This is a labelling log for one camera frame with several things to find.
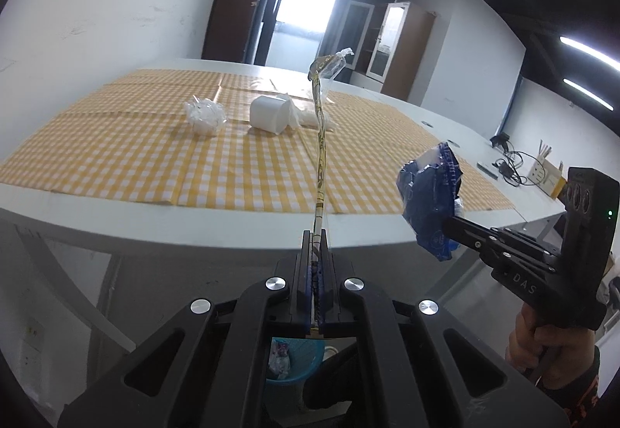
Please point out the blue snack bag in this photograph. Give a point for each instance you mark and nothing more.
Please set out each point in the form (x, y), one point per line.
(426, 200)

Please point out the bright balcony door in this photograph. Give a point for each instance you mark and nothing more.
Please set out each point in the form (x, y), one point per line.
(300, 7)

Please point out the person's right white shoe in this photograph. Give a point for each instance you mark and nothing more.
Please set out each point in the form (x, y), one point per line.
(332, 350)

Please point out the white cup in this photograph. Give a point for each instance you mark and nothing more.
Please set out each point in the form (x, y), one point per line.
(269, 113)

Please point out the clear plastic wrap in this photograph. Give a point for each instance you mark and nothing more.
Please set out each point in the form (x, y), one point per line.
(203, 115)

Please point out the yellow and white pen holder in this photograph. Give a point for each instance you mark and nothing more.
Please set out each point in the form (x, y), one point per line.
(547, 171)

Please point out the yellow checkered tablecloth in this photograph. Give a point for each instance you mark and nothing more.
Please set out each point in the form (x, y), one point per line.
(145, 157)

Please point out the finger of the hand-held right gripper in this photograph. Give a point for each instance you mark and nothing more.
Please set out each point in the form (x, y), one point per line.
(494, 233)
(508, 258)

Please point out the dark brown wardrobe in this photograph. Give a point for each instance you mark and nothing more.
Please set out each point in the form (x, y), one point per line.
(232, 2)

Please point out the blue plastic wastebasket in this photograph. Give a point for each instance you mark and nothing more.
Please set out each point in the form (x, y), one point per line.
(302, 360)

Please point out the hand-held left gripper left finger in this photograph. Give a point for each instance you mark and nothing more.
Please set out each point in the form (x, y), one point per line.
(310, 292)

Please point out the person's right leg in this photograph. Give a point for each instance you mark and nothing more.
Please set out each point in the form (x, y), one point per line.
(334, 384)

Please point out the small black device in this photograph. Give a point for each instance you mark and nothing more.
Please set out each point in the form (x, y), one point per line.
(501, 140)

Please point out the ceiling light tube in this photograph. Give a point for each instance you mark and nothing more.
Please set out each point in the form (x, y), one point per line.
(588, 48)
(586, 91)

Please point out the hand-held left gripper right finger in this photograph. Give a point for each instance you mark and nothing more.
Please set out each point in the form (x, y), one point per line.
(332, 307)

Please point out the grey remote control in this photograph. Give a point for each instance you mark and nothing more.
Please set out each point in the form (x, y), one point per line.
(487, 170)

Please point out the white translucent plastic bag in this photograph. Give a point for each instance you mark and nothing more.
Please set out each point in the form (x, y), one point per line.
(310, 117)

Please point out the person's right forearm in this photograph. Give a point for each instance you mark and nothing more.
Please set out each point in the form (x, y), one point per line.
(581, 389)

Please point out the person's right hand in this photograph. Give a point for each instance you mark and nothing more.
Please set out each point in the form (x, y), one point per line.
(557, 350)

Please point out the yellow clear snack wrapper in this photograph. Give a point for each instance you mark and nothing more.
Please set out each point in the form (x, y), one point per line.
(321, 166)

